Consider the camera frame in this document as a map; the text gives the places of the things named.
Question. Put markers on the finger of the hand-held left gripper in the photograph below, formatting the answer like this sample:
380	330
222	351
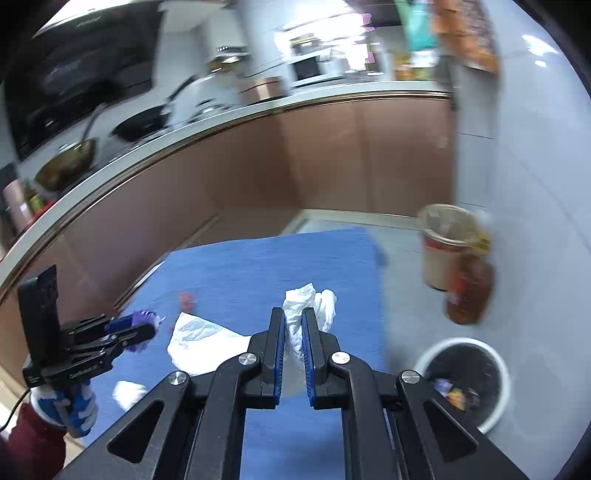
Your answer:
134	338
121	324

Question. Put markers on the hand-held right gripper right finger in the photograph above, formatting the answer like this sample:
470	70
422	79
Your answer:
310	355

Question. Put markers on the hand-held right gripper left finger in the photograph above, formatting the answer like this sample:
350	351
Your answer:
277	350

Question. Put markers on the small purple candy wrapper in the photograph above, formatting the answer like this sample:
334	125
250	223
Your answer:
144	317

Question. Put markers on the white tissue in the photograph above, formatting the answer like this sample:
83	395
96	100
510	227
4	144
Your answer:
300	300
198	341
129	394

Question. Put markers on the large purple candy wrapper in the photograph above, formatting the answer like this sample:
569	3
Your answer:
443	386

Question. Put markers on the white bin with black liner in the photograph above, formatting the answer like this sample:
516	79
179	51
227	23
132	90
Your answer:
501	383

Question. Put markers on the person's left forearm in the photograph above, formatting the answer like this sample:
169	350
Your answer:
27	447

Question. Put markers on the tan lined trash bin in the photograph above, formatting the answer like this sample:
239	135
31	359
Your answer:
445	249

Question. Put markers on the person's left hand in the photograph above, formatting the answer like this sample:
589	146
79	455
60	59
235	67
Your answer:
69	408

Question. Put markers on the folded white tissue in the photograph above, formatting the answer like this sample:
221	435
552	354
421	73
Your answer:
129	394

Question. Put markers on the small red scrap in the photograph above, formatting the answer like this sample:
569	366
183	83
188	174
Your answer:
187	301

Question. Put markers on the blue towel mat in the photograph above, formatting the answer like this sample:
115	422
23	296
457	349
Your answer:
277	263

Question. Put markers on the pink thermos kettle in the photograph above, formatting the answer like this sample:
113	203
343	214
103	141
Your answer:
17	203

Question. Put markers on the steel wok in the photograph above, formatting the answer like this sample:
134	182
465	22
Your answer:
64	166

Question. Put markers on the cooking oil bottle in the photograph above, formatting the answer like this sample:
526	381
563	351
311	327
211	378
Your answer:
468	295

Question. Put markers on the black frying pan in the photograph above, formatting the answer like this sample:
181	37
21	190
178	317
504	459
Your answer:
138	124

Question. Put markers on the brown base cabinets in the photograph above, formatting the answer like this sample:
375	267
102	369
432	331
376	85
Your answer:
323	152

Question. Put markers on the glass pot lid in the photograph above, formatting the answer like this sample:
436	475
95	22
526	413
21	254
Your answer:
210	110

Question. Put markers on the black range hood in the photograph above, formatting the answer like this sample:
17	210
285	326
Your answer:
83	69

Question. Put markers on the brown rice cooker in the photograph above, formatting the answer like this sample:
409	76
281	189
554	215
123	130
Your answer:
270	90

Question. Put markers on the white microwave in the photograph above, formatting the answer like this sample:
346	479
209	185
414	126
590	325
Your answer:
308	69

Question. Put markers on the yellow jars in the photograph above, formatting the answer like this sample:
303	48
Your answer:
413	69

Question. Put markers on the teal plastic bag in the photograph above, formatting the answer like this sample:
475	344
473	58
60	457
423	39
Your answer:
418	27

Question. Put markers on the orange floral apron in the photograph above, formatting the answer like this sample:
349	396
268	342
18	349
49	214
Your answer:
466	37

